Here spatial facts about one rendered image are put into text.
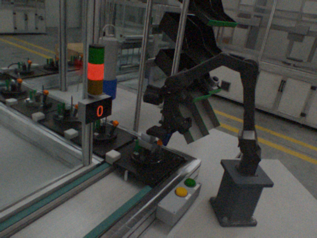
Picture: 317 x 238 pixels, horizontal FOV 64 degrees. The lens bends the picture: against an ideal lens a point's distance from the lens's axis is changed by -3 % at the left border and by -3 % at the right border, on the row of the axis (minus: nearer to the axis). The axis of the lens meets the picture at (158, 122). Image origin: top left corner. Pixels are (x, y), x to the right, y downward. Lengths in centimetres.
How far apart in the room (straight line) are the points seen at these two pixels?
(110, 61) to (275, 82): 353
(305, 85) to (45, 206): 441
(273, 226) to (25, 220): 87
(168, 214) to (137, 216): 11
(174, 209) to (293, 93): 416
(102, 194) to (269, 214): 66
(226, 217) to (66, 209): 56
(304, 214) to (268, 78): 383
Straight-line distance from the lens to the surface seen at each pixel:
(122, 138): 121
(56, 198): 92
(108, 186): 101
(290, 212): 124
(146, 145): 103
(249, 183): 93
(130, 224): 82
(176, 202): 91
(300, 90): 483
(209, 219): 104
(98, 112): 89
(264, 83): 493
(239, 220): 105
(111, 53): 185
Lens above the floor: 156
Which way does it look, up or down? 25 degrees down
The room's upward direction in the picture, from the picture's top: 9 degrees clockwise
